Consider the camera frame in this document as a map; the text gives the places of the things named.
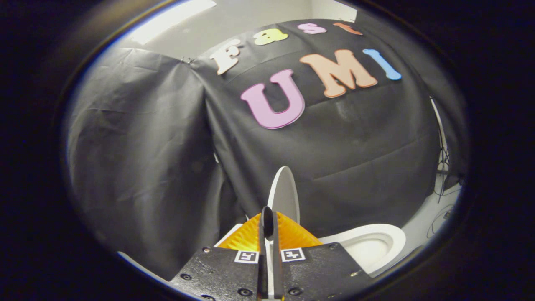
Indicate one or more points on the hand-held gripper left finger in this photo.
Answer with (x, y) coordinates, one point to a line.
(262, 259)

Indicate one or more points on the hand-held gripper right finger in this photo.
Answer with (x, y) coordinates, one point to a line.
(278, 267)

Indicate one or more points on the white toilet lid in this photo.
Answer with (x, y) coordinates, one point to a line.
(284, 196)

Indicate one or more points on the black backdrop cloth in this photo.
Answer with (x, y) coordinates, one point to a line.
(167, 167)

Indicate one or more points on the white toilet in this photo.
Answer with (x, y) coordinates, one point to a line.
(368, 246)

